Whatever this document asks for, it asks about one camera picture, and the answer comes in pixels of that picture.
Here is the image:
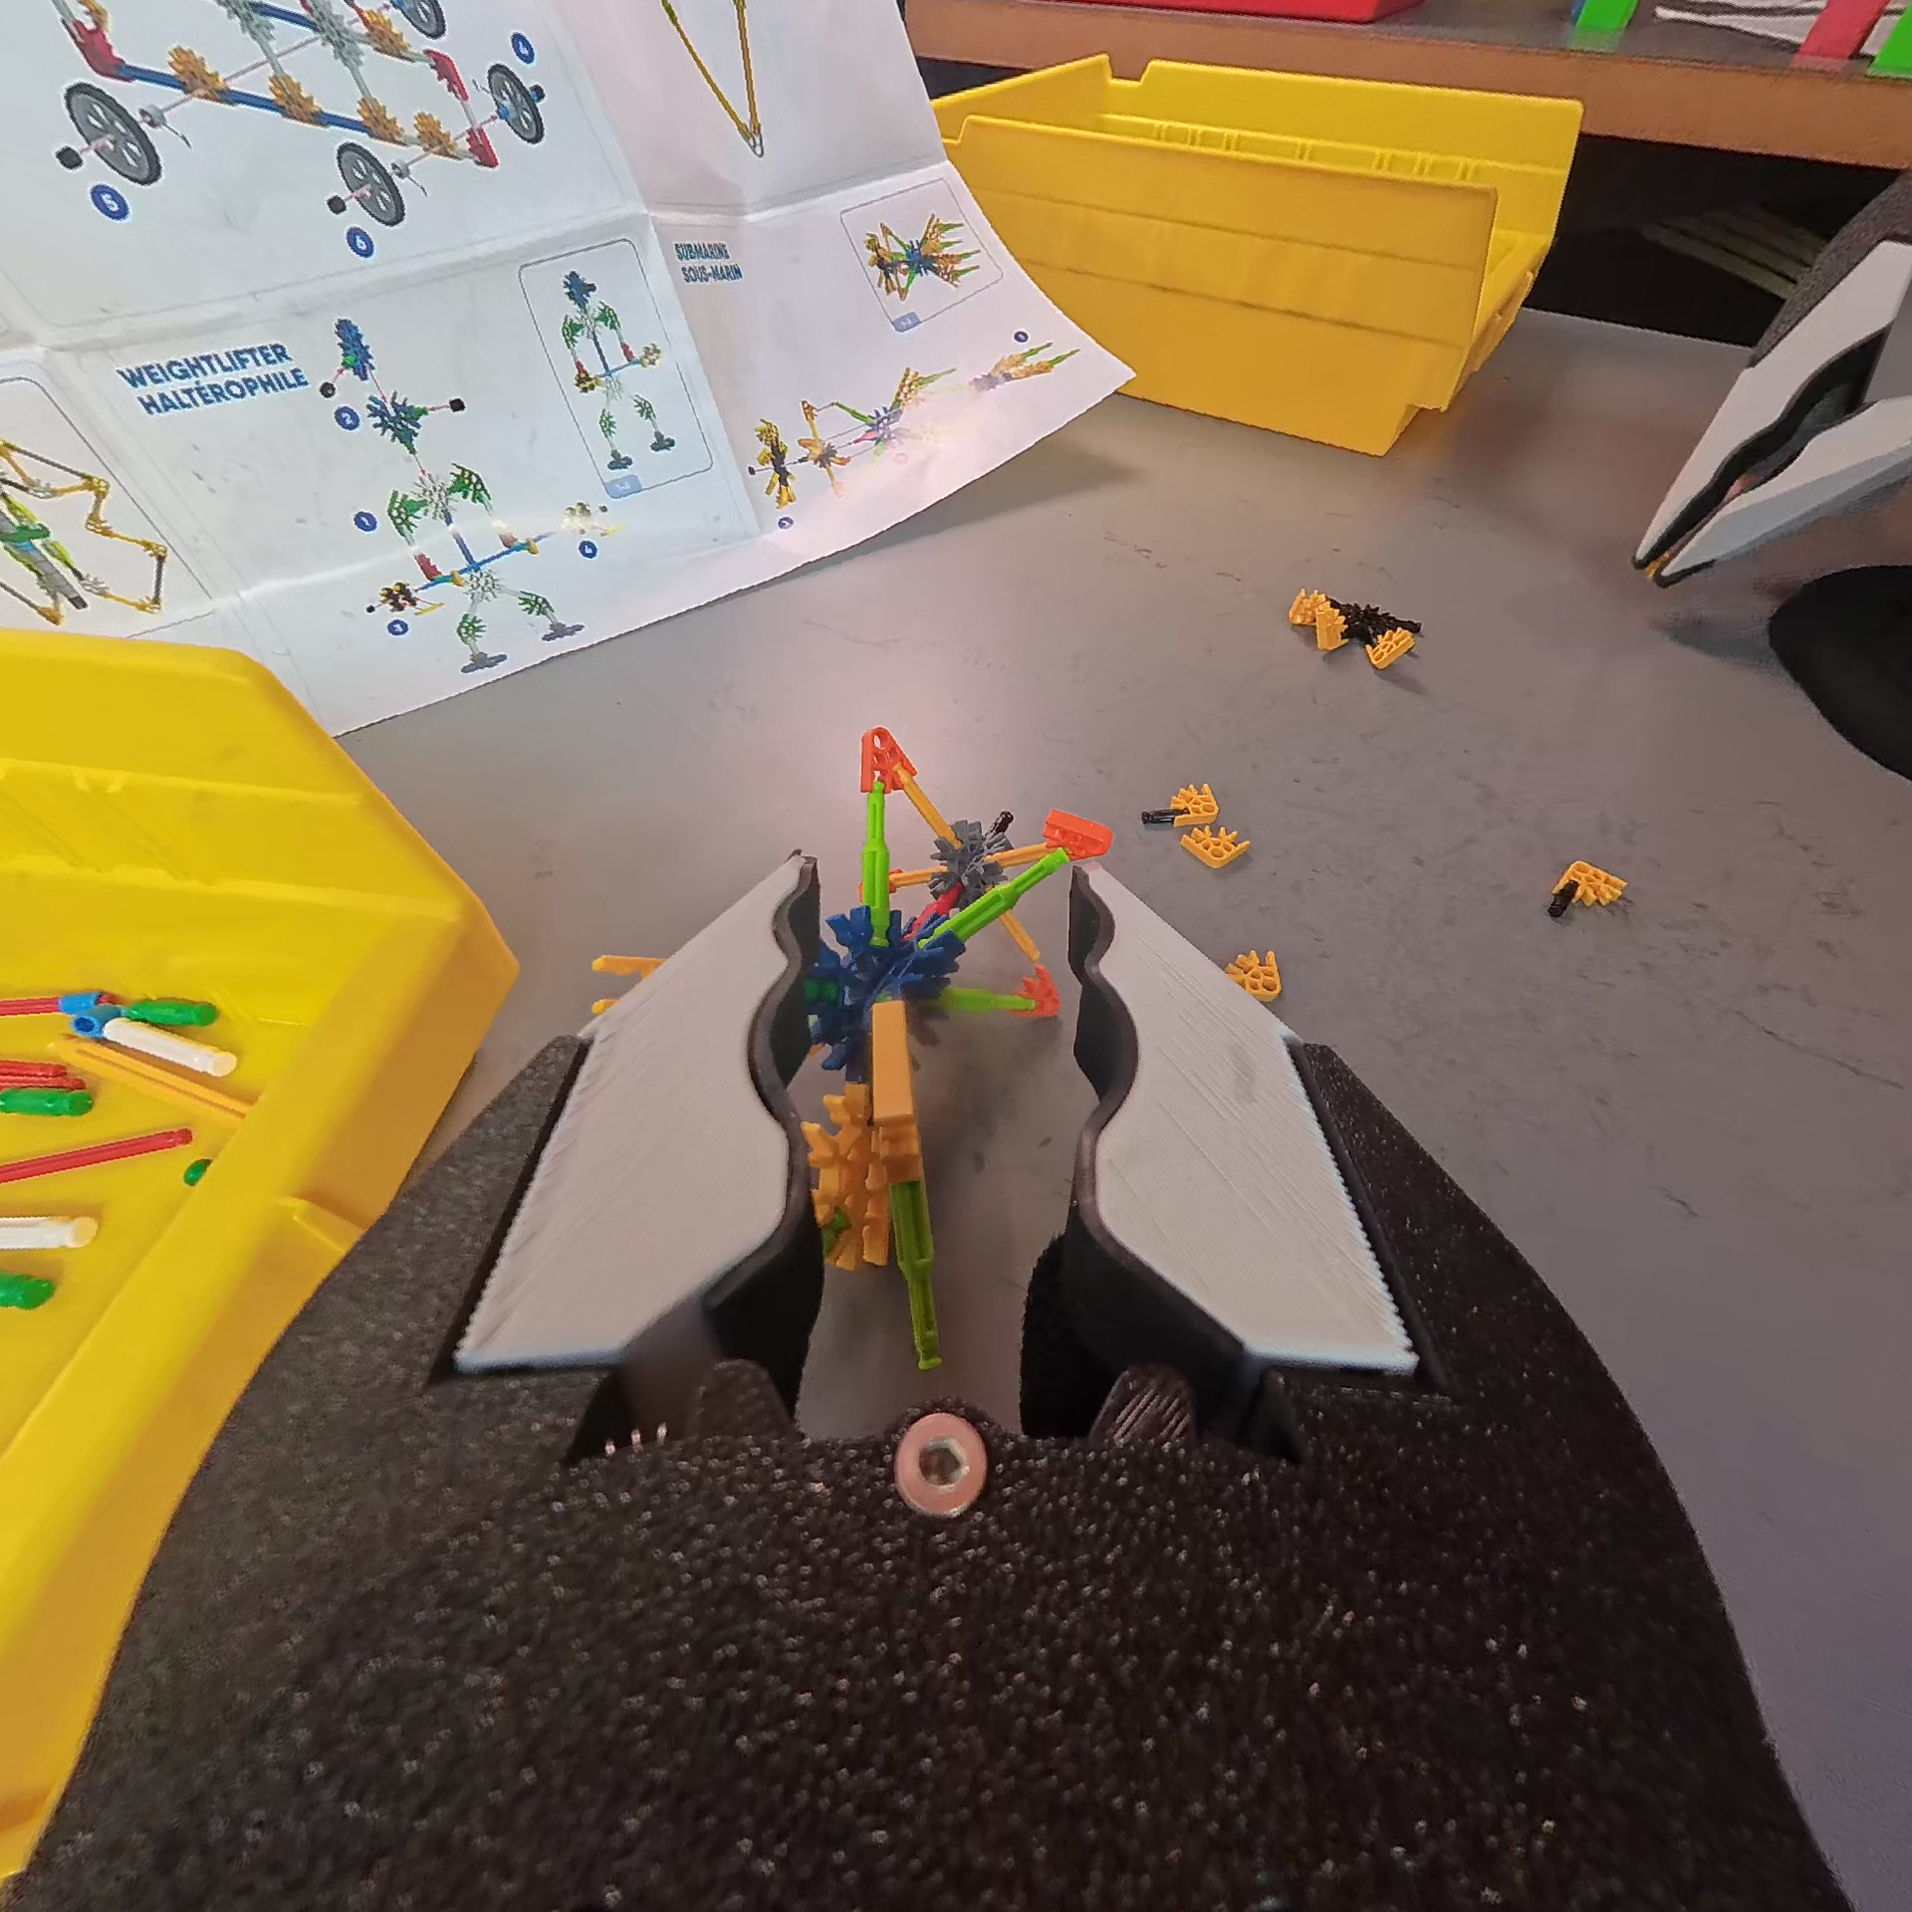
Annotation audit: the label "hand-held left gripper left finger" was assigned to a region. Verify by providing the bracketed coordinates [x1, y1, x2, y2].
[454, 854, 826, 1437]

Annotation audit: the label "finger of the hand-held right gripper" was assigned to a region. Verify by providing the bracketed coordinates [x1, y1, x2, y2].
[1649, 404, 1912, 587]
[1632, 247, 1912, 575]

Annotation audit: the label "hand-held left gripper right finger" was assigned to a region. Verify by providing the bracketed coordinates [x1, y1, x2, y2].
[1021, 863, 1419, 1444]

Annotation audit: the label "colourful toy construction model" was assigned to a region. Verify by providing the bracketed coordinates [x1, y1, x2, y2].
[590, 726, 1115, 1371]

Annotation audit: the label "grey desk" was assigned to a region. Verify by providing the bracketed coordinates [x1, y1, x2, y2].
[335, 305, 1912, 1855]

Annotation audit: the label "black chair armrest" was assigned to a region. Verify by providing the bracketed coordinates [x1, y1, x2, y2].
[1768, 567, 1912, 780]

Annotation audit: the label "scattered loose toy pieces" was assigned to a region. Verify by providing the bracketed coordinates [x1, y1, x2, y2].
[0, 987, 241, 1317]

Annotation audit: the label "yellow storage bin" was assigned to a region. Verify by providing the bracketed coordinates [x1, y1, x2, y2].
[932, 56, 1587, 456]
[0, 628, 519, 1818]

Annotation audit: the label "printed instruction sheet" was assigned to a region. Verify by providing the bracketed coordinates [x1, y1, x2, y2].
[0, 0, 1138, 737]

